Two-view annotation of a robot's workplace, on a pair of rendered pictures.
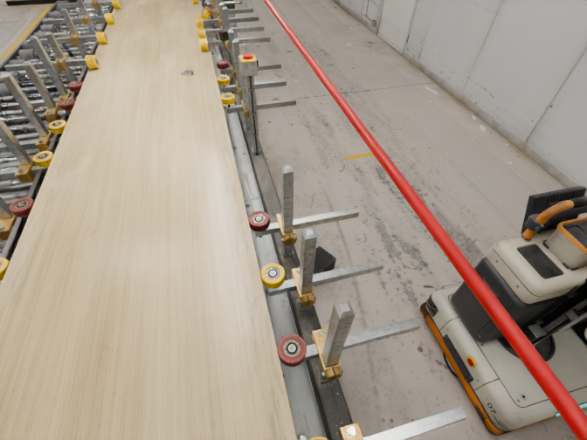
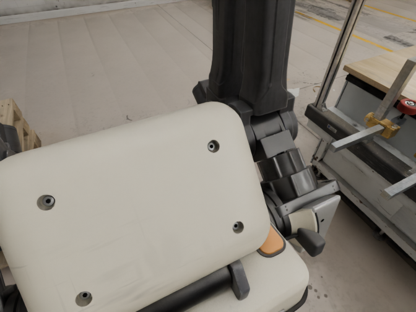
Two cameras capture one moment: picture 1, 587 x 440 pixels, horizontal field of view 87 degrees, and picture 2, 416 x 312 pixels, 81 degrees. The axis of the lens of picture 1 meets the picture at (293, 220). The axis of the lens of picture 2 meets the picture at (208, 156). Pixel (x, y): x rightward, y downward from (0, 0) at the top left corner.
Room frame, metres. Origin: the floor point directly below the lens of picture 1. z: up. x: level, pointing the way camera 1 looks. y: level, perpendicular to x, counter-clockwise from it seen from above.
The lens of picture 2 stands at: (0.55, -1.17, 1.51)
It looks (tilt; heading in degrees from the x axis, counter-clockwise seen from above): 46 degrees down; 169
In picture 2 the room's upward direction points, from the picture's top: straight up
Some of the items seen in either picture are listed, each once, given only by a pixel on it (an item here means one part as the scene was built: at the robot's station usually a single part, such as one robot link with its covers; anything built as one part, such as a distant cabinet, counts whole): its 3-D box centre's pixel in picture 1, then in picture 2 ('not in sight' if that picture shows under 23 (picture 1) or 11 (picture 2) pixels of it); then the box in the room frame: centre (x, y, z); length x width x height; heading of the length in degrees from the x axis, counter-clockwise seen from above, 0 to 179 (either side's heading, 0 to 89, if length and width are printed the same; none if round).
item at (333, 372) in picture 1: (326, 354); not in sight; (0.32, -0.10, 0.83); 0.14 x 0.06 x 0.05; 16
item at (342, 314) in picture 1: (332, 348); not in sight; (0.30, -0.11, 0.94); 0.04 x 0.04 x 0.48; 16
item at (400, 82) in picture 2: not in sight; (382, 111); (-0.18, -0.24, 0.87); 0.04 x 0.04 x 0.48; 16
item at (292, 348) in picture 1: (292, 354); not in sight; (0.31, 0.00, 0.85); 0.08 x 0.08 x 0.11
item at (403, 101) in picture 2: not in sight; (403, 113); (-0.17, -0.14, 0.85); 0.08 x 0.08 x 0.11
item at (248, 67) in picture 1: (248, 65); not in sight; (1.50, 0.22, 1.18); 0.07 x 0.07 x 0.08; 16
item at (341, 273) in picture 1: (327, 277); not in sight; (0.61, -0.13, 0.80); 0.43 x 0.03 x 0.04; 106
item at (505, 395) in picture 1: (509, 342); not in sight; (0.63, -1.14, 0.16); 0.67 x 0.64 x 0.25; 15
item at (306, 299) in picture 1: (302, 286); not in sight; (0.56, -0.04, 0.80); 0.14 x 0.06 x 0.05; 16
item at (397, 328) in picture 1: (354, 340); not in sight; (0.37, -0.19, 0.83); 0.43 x 0.03 x 0.04; 106
